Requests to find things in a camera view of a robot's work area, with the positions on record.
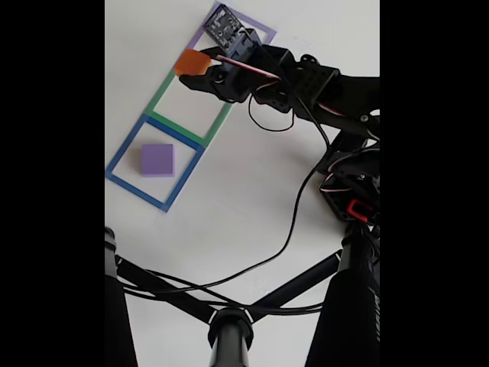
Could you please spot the orange block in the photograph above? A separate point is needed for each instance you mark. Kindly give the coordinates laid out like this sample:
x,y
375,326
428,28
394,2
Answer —
x,y
191,63

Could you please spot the purple block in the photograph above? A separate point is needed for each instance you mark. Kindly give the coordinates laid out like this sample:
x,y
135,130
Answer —
x,y
157,158

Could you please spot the red table clamp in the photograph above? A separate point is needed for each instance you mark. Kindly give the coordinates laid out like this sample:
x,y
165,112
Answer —
x,y
351,208

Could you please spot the purple square frame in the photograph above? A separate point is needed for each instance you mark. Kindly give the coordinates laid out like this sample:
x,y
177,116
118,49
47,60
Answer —
x,y
198,36

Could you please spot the green square frame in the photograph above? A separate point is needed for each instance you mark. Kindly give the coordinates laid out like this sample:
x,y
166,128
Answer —
x,y
169,86

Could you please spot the blue square frame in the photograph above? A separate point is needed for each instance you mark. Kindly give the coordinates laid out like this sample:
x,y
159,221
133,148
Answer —
x,y
137,192

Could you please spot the black camera tripod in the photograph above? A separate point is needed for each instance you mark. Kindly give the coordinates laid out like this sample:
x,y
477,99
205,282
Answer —
x,y
229,336

